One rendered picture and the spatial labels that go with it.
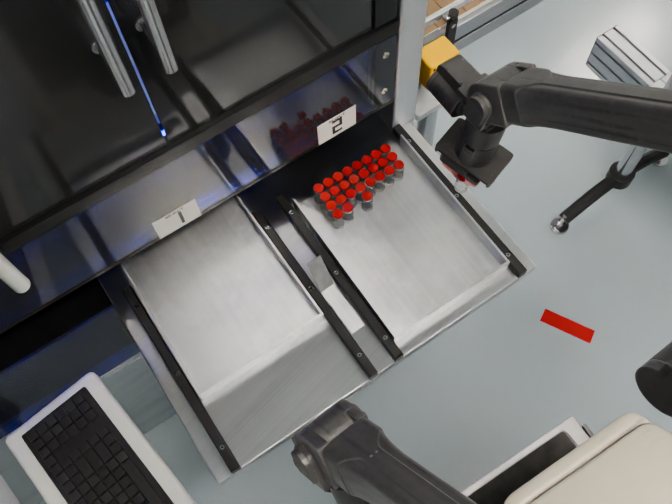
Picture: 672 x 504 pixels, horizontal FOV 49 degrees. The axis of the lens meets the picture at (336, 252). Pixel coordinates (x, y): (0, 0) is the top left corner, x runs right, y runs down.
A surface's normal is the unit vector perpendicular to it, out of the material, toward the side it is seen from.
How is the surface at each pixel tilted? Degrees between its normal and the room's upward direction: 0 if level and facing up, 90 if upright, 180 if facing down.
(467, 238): 0
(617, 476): 42
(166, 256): 0
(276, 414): 0
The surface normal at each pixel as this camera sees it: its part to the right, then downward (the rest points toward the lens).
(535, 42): -0.04, -0.42
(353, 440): -0.33, -0.84
